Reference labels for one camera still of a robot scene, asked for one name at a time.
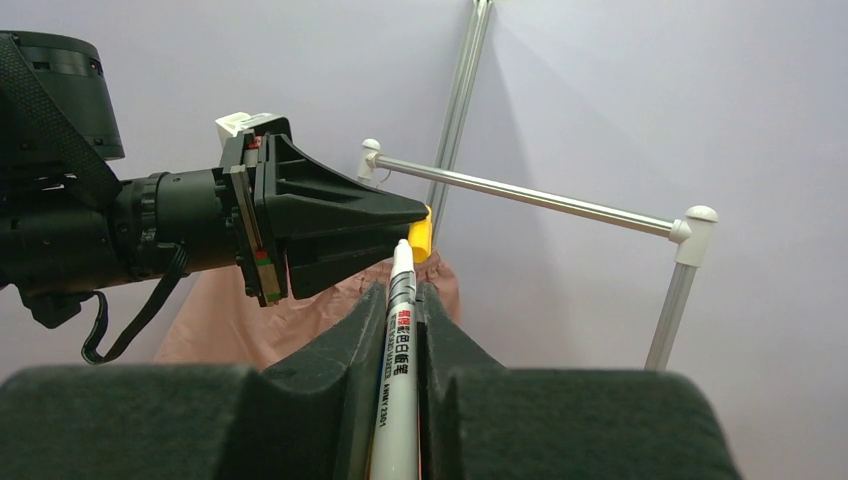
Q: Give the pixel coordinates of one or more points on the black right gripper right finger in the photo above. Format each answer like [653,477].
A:
[483,420]

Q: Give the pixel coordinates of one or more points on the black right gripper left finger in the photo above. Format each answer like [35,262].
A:
[309,416]

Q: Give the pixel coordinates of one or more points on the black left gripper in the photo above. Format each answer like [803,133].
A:
[269,189]

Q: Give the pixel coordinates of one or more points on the yellow marker cap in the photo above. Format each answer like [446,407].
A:
[420,238]

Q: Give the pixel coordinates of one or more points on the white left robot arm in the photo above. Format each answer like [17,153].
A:
[71,230]

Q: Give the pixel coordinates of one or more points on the pink cloth shorts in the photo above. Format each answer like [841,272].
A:
[219,324]

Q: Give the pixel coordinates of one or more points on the metal stand pole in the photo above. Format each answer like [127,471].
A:
[671,314]

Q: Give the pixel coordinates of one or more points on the horizontal metal clothes rail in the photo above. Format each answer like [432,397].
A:
[692,234]

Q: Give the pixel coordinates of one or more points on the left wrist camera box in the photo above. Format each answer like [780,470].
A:
[230,125]

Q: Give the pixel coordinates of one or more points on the aluminium frame post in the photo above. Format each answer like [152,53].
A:
[463,84]

